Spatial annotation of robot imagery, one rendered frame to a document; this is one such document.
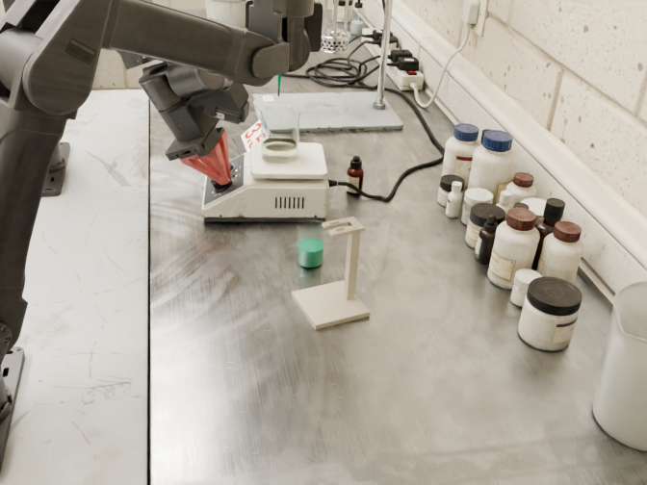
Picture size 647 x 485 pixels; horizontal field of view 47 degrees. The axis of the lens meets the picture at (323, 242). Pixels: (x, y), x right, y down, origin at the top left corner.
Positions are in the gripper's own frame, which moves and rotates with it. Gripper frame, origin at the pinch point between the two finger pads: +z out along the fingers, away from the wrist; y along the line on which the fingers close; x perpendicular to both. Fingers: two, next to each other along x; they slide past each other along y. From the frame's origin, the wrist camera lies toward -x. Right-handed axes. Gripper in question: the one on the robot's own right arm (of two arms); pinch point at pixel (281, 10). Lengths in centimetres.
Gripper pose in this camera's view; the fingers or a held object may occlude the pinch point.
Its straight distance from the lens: 111.5
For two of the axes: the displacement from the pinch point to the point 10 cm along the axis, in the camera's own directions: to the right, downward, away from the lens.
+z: -0.8, -5.2, 8.5
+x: -0.6, 8.6, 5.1
